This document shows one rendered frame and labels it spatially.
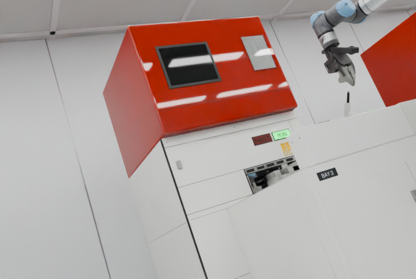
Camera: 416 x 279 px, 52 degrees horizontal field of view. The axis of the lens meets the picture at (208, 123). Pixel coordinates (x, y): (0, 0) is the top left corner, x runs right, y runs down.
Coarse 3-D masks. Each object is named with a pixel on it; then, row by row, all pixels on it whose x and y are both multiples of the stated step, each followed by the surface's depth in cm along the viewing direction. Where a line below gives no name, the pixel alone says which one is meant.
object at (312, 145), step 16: (368, 112) 169; (384, 112) 172; (400, 112) 176; (304, 128) 152; (320, 128) 155; (336, 128) 158; (352, 128) 162; (368, 128) 165; (384, 128) 168; (400, 128) 172; (304, 144) 151; (320, 144) 152; (336, 144) 155; (352, 144) 158; (368, 144) 162; (304, 160) 153; (320, 160) 149
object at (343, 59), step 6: (330, 42) 182; (336, 42) 182; (324, 48) 184; (330, 48) 184; (330, 54) 185; (336, 54) 180; (342, 54) 181; (330, 60) 182; (336, 60) 180; (342, 60) 179; (348, 60) 181; (330, 66) 184; (330, 72) 184
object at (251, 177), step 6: (294, 162) 222; (270, 168) 214; (276, 168) 216; (282, 168) 217; (252, 174) 209; (258, 174) 210; (264, 174) 211; (252, 180) 207; (252, 186) 206; (258, 186) 207; (264, 186) 209
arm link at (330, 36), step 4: (328, 32) 183; (332, 32) 183; (324, 36) 183; (328, 36) 182; (332, 36) 182; (336, 36) 183; (320, 40) 185; (324, 40) 183; (328, 40) 182; (332, 40) 182; (324, 44) 183
